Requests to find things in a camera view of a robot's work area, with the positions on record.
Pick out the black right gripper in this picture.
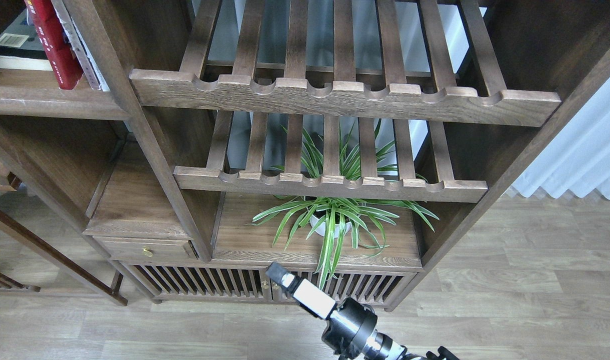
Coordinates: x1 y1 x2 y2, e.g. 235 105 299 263
265 262 378 358

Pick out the red paperback book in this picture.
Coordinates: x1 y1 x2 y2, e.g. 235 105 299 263
24 0 83 91

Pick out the thick green black book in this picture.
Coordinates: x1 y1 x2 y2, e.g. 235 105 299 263
0 9 52 72

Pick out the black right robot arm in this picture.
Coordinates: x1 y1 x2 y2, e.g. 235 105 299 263
265 262 457 360

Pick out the white plant pot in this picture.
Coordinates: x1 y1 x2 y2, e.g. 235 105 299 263
310 210 353 239

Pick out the green spider plant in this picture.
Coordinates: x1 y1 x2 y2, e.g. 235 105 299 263
248 129 440 290

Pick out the brass drawer knob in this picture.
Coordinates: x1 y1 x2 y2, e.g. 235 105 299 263
142 247 154 258

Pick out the dark wooden bookshelf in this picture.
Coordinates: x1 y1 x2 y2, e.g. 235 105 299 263
0 0 610 312

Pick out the worn upright book spine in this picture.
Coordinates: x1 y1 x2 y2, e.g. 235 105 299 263
51 0 110 92

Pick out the white curtain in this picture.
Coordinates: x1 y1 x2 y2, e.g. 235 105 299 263
508 77 610 200

